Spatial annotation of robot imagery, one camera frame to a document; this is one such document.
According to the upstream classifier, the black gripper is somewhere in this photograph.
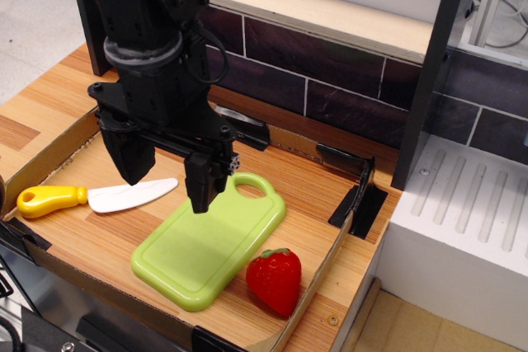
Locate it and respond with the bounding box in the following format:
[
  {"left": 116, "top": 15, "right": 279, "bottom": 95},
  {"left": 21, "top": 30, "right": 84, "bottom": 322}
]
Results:
[{"left": 88, "top": 63, "right": 239, "bottom": 214}]

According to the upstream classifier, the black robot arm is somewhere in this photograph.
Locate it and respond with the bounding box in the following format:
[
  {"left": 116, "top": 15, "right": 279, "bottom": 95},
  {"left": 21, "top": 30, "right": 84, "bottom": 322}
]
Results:
[{"left": 78, "top": 0, "right": 238, "bottom": 214}]

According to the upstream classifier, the red toy strawberry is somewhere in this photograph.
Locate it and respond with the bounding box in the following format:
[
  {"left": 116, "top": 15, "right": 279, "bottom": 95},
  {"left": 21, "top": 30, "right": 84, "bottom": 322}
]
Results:
[{"left": 246, "top": 248, "right": 302, "bottom": 317}]

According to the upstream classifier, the black tape strip right corner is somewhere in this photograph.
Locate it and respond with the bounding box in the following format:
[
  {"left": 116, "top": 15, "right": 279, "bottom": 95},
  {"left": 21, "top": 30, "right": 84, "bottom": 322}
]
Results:
[{"left": 316, "top": 143, "right": 388, "bottom": 240}]

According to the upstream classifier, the white dish drying rack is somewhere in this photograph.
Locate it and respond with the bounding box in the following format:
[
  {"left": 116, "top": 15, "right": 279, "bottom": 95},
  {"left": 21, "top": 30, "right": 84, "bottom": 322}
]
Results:
[{"left": 376, "top": 136, "right": 527, "bottom": 350}]

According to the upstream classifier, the black tape strip centre back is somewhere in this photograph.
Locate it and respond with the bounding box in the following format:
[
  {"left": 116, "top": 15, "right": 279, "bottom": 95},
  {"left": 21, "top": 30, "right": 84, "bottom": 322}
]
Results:
[{"left": 214, "top": 105, "right": 271, "bottom": 151}]

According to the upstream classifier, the cardboard fence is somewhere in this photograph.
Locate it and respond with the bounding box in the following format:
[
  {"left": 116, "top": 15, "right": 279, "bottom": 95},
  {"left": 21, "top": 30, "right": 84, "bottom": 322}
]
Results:
[{"left": 1, "top": 99, "right": 375, "bottom": 351}]

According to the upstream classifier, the green plastic cutting board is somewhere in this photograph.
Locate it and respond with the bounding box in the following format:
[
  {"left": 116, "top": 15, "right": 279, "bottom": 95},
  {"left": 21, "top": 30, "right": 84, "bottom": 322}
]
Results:
[{"left": 131, "top": 172, "right": 286, "bottom": 312}]

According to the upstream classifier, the brass screw in table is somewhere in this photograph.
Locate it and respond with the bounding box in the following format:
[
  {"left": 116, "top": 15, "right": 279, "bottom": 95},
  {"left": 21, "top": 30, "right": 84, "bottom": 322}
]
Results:
[{"left": 328, "top": 315, "right": 339, "bottom": 326}]

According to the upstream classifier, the dark grey vertical post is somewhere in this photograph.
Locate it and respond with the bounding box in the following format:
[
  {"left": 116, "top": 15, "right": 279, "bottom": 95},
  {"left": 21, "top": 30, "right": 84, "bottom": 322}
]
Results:
[{"left": 391, "top": 0, "right": 463, "bottom": 190}]

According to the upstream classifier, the yellow handled white toy knife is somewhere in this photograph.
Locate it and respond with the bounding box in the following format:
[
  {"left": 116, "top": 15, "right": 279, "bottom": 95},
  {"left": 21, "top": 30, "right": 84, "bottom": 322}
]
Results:
[{"left": 16, "top": 178, "right": 179, "bottom": 218}]

